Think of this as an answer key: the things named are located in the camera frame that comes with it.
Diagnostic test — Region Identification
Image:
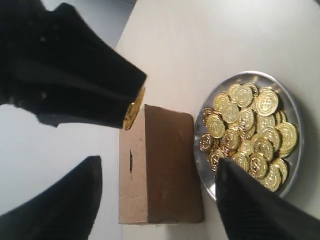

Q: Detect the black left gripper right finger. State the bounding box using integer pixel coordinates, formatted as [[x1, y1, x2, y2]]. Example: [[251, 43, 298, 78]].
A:
[[215, 158, 320, 240]]

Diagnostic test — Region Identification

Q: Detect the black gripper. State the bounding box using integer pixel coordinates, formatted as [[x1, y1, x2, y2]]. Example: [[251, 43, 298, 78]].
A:
[[0, 156, 103, 240]]

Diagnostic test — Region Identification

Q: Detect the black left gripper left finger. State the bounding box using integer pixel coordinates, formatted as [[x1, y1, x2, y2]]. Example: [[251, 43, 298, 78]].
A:
[[0, 0, 147, 129]]

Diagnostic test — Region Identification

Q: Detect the gold coin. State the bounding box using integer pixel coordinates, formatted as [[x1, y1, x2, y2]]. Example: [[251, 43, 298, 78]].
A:
[[255, 90, 279, 117], [123, 86, 146, 131]]

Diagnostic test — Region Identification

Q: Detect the brown cardboard slot box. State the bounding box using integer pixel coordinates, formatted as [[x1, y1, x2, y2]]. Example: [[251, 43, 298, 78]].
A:
[[118, 105, 205, 225]]

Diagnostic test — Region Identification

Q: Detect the round steel plate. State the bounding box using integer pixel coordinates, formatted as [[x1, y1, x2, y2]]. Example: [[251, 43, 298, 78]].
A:
[[193, 70, 305, 199]]

